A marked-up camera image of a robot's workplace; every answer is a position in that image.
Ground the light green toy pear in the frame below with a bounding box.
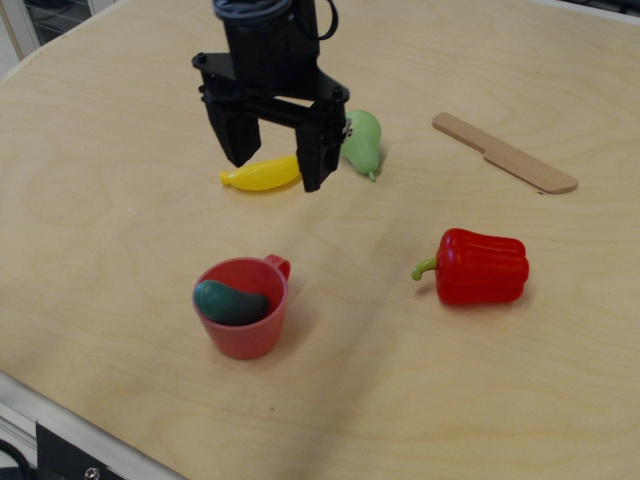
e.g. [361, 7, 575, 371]
[341, 110, 382, 182]

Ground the black metal bracket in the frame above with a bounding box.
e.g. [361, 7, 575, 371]
[36, 423, 123, 480]

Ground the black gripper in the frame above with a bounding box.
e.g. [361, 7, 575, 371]
[192, 1, 349, 193]

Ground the black cable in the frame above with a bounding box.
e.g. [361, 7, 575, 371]
[0, 434, 40, 480]

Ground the red plastic cup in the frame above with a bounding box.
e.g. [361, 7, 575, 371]
[192, 255, 291, 359]

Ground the yellow toy banana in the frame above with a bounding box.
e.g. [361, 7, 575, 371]
[218, 155, 300, 192]

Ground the red toy bell pepper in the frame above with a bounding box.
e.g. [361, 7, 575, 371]
[411, 228, 529, 305]

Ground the aluminium table edge rail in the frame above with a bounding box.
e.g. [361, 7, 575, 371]
[1, 373, 182, 479]

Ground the wooden toy knife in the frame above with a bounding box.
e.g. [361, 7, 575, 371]
[432, 112, 578, 194]

